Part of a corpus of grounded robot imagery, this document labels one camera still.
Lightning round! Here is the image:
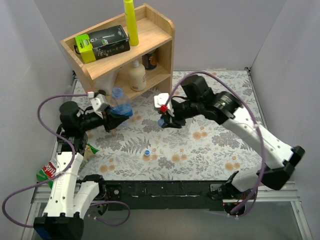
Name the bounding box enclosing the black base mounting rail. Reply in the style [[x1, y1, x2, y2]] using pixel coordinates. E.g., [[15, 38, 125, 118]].
[[99, 180, 251, 211]]

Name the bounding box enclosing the white jug black cap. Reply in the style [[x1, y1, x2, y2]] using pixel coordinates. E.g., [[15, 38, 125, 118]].
[[95, 70, 118, 96]]

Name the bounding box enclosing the blue label water bottle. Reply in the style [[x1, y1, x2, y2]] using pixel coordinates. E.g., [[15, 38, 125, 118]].
[[109, 87, 133, 117]]

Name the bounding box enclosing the clear plastic cup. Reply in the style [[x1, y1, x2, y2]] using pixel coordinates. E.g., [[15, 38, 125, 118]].
[[185, 117, 195, 132]]

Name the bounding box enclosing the black green product box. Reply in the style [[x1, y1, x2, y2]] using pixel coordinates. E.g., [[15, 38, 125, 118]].
[[73, 25, 131, 64]]

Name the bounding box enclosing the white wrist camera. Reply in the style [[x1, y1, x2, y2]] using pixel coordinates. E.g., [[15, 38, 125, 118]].
[[87, 91, 109, 118], [153, 93, 174, 117]]

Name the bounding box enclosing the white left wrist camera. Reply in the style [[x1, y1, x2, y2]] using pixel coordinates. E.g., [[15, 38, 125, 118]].
[[87, 91, 109, 118]]

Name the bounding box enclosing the wooden shelf unit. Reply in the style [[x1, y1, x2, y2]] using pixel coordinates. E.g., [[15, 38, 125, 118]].
[[60, 3, 175, 100]]

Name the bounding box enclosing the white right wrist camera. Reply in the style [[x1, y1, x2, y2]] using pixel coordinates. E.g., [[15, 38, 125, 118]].
[[153, 93, 174, 117]]

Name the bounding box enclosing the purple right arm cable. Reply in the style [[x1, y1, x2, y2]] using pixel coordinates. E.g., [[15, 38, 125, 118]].
[[164, 71, 266, 217]]

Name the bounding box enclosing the yellow tall bottle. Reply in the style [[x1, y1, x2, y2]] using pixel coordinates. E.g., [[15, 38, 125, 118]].
[[123, 0, 139, 46]]

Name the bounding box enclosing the floral patterned table mat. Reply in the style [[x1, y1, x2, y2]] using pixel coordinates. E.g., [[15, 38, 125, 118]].
[[53, 69, 286, 181]]

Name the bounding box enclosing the small blue bottle cap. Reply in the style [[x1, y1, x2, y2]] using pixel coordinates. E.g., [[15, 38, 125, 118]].
[[158, 119, 164, 127]]

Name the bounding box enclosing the dark jar on shelf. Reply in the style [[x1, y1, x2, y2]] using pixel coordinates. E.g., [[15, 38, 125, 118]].
[[142, 50, 158, 71]]

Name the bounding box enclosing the blue white bottle cap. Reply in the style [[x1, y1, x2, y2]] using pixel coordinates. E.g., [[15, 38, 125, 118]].
[[144, 150, 151, 157]]

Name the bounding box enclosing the chips snack bag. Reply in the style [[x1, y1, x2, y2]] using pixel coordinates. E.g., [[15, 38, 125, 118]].
[[36, 143, 99, 189]]

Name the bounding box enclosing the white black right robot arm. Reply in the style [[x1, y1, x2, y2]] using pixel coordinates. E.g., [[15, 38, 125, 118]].
[[153, 74, 305, 200]]

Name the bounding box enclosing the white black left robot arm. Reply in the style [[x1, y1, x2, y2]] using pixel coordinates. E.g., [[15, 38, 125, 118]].
[[33, 101, 128, 240]]

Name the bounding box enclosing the cream lotion pump bottle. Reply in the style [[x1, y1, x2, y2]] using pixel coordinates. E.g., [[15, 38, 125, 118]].
[[128, 59, 147, 92]]

